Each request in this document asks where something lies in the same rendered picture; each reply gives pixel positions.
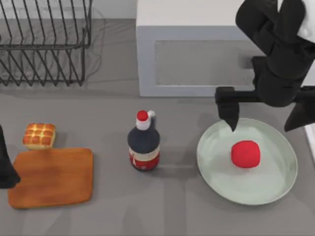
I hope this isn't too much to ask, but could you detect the red apple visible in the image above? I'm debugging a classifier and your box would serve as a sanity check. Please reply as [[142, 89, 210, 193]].
[[230, 140, 261, 169]]

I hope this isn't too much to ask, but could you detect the pale green plate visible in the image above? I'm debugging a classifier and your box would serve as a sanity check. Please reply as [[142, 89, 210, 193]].
[[196, 118, 299, 206]]

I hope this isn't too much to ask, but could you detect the dark bottle with red cap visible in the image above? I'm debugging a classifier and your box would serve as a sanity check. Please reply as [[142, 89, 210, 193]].
[[126, 110, 161, 173]]

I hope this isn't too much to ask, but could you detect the pale microwave oven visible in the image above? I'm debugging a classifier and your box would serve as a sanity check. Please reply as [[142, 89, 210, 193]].
[[136, 0, 257, 97]]

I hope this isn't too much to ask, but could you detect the wooden cutting board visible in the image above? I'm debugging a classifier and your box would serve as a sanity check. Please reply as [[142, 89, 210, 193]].
[[7, 147, 94, 209]]

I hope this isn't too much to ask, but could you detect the golden bread loaf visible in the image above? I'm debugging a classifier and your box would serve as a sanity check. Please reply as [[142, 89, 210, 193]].
[[22, 122, 57, 151]]

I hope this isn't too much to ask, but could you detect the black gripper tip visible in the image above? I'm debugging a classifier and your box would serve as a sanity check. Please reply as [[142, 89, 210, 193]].
[[0, 124, 21, 190]]

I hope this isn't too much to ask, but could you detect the dark wire dish rack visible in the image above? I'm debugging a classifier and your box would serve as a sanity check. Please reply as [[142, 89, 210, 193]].
[[0, 0, 94, 87]]

